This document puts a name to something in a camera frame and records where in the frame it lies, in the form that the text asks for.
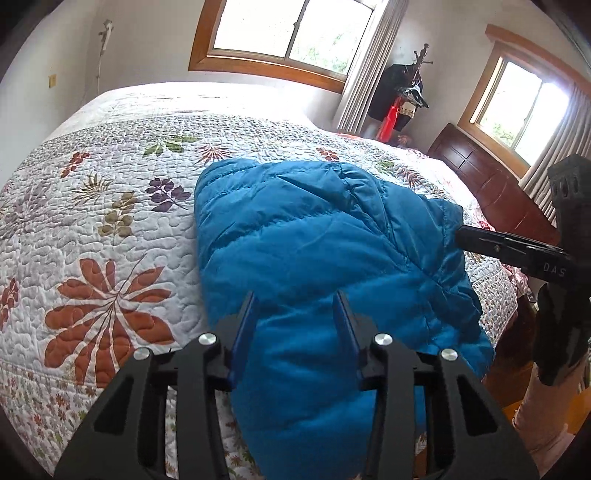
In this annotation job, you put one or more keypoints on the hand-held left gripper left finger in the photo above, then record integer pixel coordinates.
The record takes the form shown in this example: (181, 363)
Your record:
(242, 341)

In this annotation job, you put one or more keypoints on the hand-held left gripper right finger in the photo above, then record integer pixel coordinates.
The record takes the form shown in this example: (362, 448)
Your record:
(347, 330)

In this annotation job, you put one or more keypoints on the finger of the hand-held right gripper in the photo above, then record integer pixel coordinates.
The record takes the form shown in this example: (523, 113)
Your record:
(508, 251)

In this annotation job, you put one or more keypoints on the blue puffer jacket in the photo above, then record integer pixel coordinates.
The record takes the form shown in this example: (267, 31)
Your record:
(300, 240)

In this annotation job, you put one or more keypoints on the person's right forearm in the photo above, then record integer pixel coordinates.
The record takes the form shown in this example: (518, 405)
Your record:
(540, 415)

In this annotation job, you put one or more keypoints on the dark wooden headboard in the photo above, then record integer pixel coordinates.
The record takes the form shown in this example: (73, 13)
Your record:
(485, 170)

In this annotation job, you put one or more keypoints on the striped beige curtain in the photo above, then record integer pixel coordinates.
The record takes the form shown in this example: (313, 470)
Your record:
(568, 129)

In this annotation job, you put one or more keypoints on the small wooden framed window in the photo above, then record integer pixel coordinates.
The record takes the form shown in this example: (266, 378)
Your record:
(521, 101)

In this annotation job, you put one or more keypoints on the floral quilted bed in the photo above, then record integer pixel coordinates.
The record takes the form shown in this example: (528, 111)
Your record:
(115, 221)

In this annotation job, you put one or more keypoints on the red hanging garment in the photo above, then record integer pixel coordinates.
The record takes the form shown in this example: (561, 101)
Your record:
(388, 124)

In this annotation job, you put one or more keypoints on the black hanging garment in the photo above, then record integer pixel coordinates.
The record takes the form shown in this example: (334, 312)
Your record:
(392, 83)

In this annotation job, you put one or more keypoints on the dark wooden coat rack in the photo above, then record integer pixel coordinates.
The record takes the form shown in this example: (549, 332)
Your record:
(422, 53)

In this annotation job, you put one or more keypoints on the grey window curtain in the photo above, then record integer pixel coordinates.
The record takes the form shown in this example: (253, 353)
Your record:
(364, 69)

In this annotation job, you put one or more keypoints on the wide wooden framed window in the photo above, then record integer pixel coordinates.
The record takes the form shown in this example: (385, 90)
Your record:
(258, 23)

